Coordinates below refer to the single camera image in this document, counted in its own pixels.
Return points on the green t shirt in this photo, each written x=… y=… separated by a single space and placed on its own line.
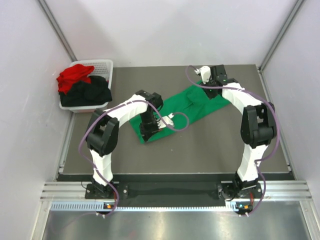
x=192 y=101

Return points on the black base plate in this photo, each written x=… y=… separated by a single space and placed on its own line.
x=129 y=190

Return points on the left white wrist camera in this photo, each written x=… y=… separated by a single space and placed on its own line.
x=165 y=121

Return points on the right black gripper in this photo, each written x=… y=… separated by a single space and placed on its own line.
x=211 y=95

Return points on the red t shirt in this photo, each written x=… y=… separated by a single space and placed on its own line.
x=72 y=75

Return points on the aluminium frame rail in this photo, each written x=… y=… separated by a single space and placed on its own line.
x=283 y=190

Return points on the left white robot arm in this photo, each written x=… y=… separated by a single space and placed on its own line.
x=103 y=135

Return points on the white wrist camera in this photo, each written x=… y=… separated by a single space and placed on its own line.
x=205 y=73
x=165 y=121

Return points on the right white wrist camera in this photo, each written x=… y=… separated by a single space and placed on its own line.
x=205 y=73

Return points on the black t shirt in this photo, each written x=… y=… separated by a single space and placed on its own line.
x=87 y=94

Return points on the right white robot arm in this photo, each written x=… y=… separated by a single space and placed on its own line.
x=257 y=128

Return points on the white plastic basket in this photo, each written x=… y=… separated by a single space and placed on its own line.
x=102 y=68

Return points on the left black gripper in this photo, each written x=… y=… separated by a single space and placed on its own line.
x=146 y=133

